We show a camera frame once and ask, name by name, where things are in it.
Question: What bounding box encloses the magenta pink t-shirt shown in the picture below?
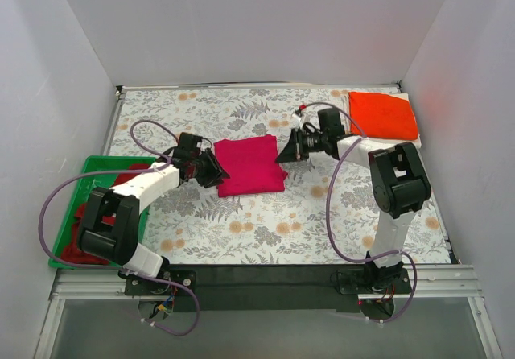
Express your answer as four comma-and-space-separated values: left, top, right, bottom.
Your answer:
214, 134, 288, 198

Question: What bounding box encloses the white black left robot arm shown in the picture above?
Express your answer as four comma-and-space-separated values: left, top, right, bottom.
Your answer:
76, 134, 229, 295

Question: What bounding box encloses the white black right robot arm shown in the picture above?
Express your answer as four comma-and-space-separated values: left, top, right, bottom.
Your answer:
275, 104, 432, 293

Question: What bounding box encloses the folded cream t-shirt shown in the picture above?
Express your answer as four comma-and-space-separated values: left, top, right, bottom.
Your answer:
341, 92, 423, 150

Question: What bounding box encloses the folded orange t-shirt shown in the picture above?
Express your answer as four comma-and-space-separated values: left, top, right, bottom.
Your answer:
348, 91, 419, 141

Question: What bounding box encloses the green plastic tray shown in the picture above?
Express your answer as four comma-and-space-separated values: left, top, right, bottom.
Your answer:
51, 155, 154, 266

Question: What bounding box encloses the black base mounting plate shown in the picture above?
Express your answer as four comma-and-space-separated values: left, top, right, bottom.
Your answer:
119, 264, 412, 312

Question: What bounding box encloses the dark red t-shirt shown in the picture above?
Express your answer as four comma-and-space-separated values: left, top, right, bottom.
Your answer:
76, 166, 150, 266

